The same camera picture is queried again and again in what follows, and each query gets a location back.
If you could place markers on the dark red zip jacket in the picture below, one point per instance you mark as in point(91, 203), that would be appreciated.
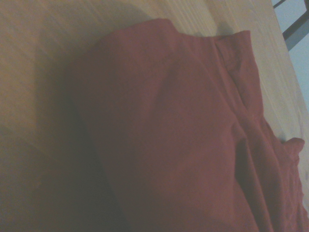
point(181, 133)

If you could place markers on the black metal frame bars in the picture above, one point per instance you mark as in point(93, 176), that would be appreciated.
point(295, 26)

